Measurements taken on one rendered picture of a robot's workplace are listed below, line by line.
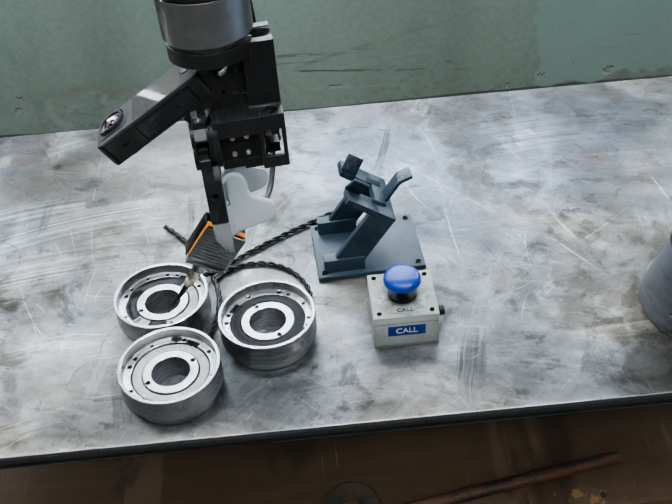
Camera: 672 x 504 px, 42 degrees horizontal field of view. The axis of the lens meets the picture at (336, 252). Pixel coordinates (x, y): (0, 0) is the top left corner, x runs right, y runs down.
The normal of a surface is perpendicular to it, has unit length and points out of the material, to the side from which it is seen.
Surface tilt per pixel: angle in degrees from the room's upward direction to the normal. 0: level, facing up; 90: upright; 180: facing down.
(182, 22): 89
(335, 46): 90
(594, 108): 0
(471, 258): 0
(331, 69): 90
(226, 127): 89
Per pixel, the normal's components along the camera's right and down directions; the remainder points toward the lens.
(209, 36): 0.24, 0.61
